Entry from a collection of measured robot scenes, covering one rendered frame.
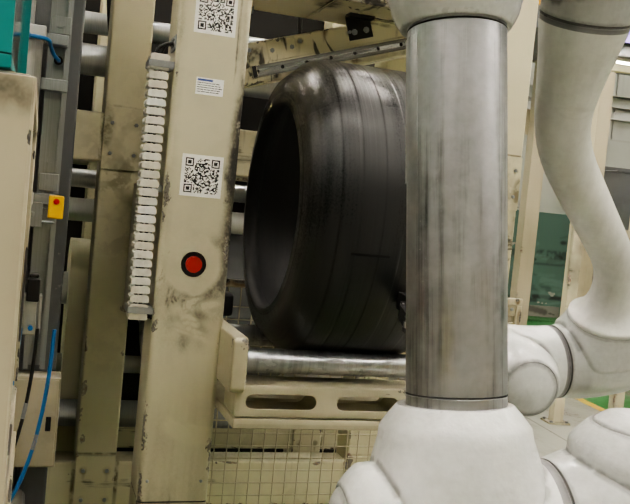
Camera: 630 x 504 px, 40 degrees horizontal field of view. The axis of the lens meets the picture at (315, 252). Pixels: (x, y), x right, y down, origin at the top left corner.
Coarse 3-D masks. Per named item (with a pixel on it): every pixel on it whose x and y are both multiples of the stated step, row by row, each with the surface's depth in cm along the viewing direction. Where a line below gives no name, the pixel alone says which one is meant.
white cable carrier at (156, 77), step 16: (160, 80) 157; (144, 96) 158; (160, 96) 155; (144, 112) 156; (160, 112) 155; (144, 128) 154; (160, 128) 155; (144, 144) 154; (160, 160) 155; (144, 176) 155; (144, 192) 155; (144, 208) 155; (144, 224) 155; (144, 240) 156; (144, 256) 156; (144, 272) 156; (128, 288) 159; (144, 288) 156; (128, 304) 157; (144, 304) 157
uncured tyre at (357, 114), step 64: (320, 64) 161; (320, 128) 149; (384, 128) 149; (256, 192) 189; (320, 192) 146; (384, 192) 146; (256, 256) 187; (320, 256) 147; (256, 320) 175; (320, 320) 152; (384, 320) 155
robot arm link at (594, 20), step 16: (544, 0) 94; (560, 0) 92; (576, 0) 90; (592, 0) 90; (608, 0) 89; (624, 0) 90; (560, 16) 92; (576, 16) 91; (592, 16) 91; (608, 16) 90; (624, 16) 91
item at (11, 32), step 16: (0, 0) 68; (16, 0) 85; (0, 16) 68; (16, 16) 88; (0, 32) 68; (16, 32) 91; (0, 48) 68; (16, 48) 94; (0, 64) 68; (16, 64) 98
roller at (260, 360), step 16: (256, 352) 155; (272, 352) 156; (288, 352) 157; (304, 352) 158; (320, 352) 160; (336, 352) 161; (352, 352) 162; (256, 368) 155; (272, 368) 156; (288, 368) 157; (304, 368) 158; (320, 368) 158; (336, 368) 159; (352, 368) 160; (368, 368) 161; (384, 368) 162; (400, 368) 163
